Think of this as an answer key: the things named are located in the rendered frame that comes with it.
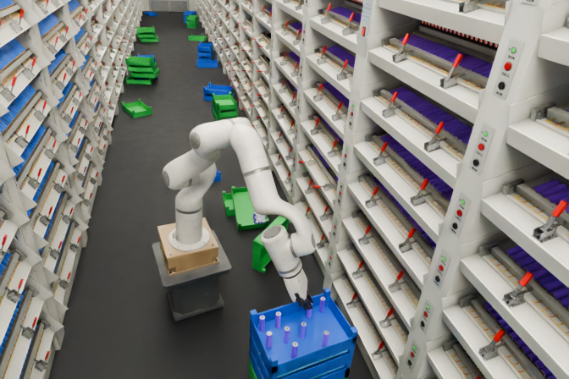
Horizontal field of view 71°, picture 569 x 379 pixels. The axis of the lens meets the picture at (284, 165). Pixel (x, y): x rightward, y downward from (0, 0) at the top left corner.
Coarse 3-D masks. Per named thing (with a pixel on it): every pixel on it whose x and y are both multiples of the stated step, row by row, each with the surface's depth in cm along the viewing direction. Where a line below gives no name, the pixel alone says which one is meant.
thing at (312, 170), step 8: (304, 144) 240; (312, 144) 239; (304, 152) 239; (304, 160) 232; (312, 168) 223; (328, 168) 219; (312, 176) 219; (320, 176) 215; (320, 184) 209; (328, 192) 202; (328, 200) 200
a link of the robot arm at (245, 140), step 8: (232, 120) 140; (240, 120) 135; (248, 120) 141; (232, 128) 129; (240, 128) 126; (248, 128) 126; (232, 136) 127; (240, 136) 124; (248, 136) 124; (256, 136) 125; (232, 144) 127; (240, 144) 124; (248, 144) 123; (256, 144) 124; (240, 152) 124; (248, 152) 123; (256, 152) 124; (264, 152) 127; (240, 160) 125; (248, 160) 123; (256, 160) 123; (264, 160) 125; (248, 168) 124; (256, 168) 123
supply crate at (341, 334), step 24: (264, 312) 135; (288, 312) 140; (312, 312) 142; (336, 312) 139; (264, 336) 132; (312, 336) 134; (336, 336) 134; (264, 360) 124; (288, 360) 120; (312, 360) 125
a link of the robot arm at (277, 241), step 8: (264, 232) 126; (272, 232) 124; (280, 232) 123; (264, 240) 122; (272, 240) 121; (280, 240) 121; (288, 240) 123; (272, 248) 122; (280, 248) 122; (288, 248) 123; (272, 256) 124; (280, 256) 123; (288, 256) 123; (296, 256) 124; (280, 264) 125; (288, 264) 125; (296, 264) 127
